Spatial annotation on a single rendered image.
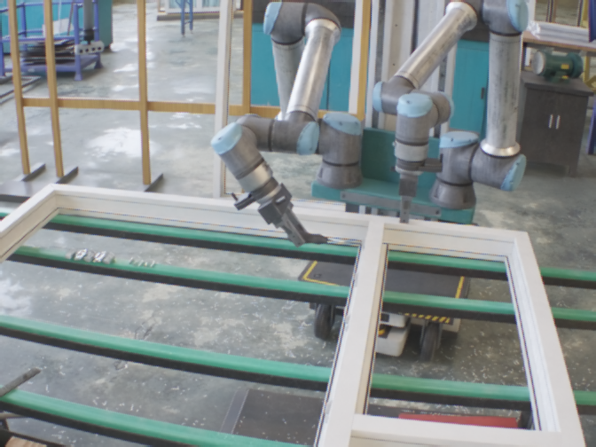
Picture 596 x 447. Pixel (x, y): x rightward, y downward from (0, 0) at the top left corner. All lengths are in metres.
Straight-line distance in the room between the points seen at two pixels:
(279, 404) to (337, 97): 3.99
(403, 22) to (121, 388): 1.86
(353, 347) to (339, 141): 1.38
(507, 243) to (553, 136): 3.49
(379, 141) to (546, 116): 2.75
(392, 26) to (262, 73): 2.94
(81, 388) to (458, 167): 1.73
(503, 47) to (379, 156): 0.78
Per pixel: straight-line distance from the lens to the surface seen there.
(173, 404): 2.60
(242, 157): 1.65
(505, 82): 2.30
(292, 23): 2.17
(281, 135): 1.74
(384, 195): 2.59
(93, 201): 2.07
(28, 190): 4.62
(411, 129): 1.72
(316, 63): 1.95
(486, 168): 2.44
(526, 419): 1.79
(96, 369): 2.83
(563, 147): 5.37
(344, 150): 2.58
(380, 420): 1.15
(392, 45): 2.68
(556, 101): 5.25
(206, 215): 1.93
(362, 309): 1.44
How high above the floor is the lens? 1.70
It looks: 26 degrees down
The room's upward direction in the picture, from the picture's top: 2 degrees clockwise
